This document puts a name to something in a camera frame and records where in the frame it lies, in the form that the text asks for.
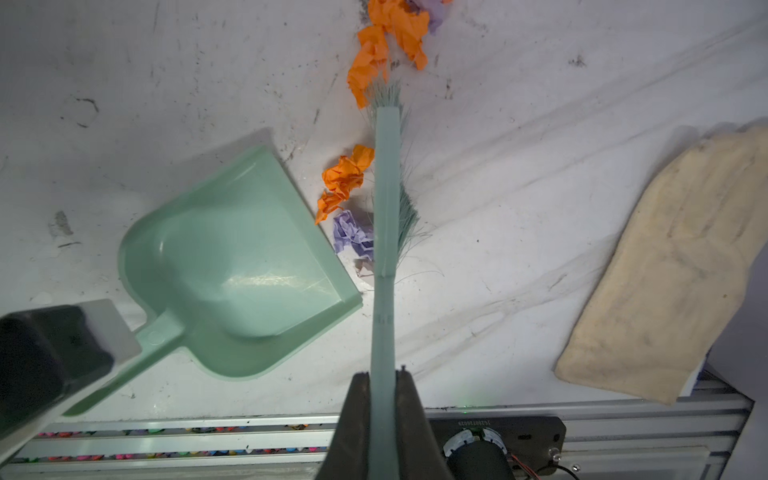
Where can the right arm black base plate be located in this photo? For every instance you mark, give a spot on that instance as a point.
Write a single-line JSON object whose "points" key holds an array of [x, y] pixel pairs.
{"points": [[518, 447]]}

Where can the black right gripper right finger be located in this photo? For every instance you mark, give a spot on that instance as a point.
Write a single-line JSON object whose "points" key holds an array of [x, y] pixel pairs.
{"points": [[419, 455]]}

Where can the aluminium front rail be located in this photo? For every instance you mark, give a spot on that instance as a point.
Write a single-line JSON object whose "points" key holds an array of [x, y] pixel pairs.
{"points": [[615, 439]]}

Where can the beige cloth rag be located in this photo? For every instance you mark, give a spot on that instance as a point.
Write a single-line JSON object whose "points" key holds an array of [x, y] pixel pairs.
{"points": [[679, 272]]}

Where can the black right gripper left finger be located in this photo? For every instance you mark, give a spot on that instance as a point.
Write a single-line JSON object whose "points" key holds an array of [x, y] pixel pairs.
{"points": [[347, 455]]}

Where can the green plastic dustpan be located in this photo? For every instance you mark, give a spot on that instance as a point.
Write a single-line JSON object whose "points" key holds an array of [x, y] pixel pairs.
{"points": [[235, 272]]}

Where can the orange purple scraps front right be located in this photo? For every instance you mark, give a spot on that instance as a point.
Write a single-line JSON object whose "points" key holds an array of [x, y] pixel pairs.
{"points": [[341, 180]]}

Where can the green hand brush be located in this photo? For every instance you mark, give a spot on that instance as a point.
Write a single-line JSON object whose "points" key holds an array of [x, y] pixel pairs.
{"points": [[386, 112]]}

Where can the orange purple scraps right cluster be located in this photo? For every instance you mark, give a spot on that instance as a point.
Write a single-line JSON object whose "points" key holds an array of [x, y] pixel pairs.
{"points": [[404, 23]]}

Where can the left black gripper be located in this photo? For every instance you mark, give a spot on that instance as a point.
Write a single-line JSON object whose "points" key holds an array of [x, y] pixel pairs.
{"points": [[54, 357]]}

